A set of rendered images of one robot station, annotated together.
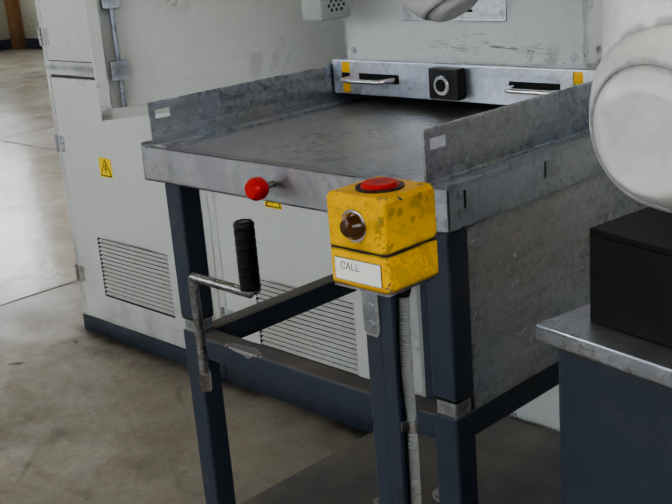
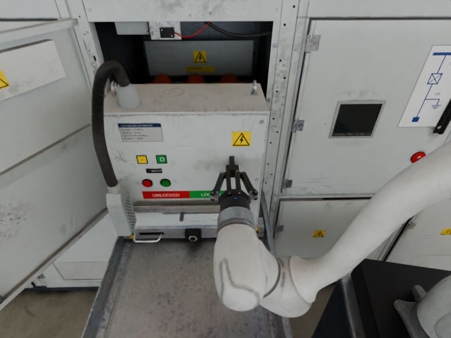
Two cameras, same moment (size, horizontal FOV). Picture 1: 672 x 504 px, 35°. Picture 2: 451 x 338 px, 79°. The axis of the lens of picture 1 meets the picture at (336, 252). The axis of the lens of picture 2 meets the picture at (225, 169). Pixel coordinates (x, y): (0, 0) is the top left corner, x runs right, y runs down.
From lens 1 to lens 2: 133 cm
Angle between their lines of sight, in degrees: 46
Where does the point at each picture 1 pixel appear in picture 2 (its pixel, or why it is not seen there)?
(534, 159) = not seen: hidden behind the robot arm
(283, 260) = (69, 255)
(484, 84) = (211, 232)
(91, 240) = not seen: outside the picture
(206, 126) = (97, 318)
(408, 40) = (166, 219)
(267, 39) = (65, 216)
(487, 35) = (210, 216)
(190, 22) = (22, 237)
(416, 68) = (173, 229)
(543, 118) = not seen: hidden behind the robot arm
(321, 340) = (96, 272)
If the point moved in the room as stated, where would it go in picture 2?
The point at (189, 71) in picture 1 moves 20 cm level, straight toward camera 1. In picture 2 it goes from (31, 256) to (62, 288)
